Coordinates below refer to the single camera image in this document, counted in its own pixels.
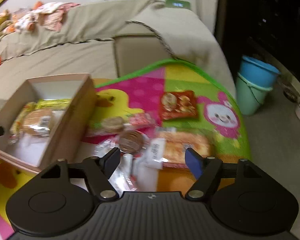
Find pink cardboard box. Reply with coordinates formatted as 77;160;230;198
0;73;97;173

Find sesame bar packet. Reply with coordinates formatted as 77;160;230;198
10;102;37;137

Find bread bun with barcode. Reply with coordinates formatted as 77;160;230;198
22;108;54;137

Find round brown cookie packet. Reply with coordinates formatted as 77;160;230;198
95;129;151;159

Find yellow snack packet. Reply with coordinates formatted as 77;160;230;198
35;99;71;111

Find red white jelly cup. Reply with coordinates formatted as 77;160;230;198
87;113;156;137

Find red snack packet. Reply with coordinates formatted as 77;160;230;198
159;90;198;121

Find wrapped bread on mat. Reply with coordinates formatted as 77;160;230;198
146;127;214;170

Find green plastic bucket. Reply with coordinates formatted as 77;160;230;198
236;73;273;115

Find colourful play mat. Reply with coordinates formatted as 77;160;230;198
0;60;250;239

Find blue plastic bucket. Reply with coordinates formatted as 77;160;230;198
239;56;281;88

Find beige sofa with cover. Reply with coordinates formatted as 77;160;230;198
0;0;236;110

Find stuffed toys on sofa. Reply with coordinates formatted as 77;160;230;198
0;10;16;39

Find pile of baby clothes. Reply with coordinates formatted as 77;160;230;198
13;2;79;33

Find beige curtain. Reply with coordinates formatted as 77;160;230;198
196;0;218;33

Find green digital clock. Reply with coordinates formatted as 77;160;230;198
165;0;191;10

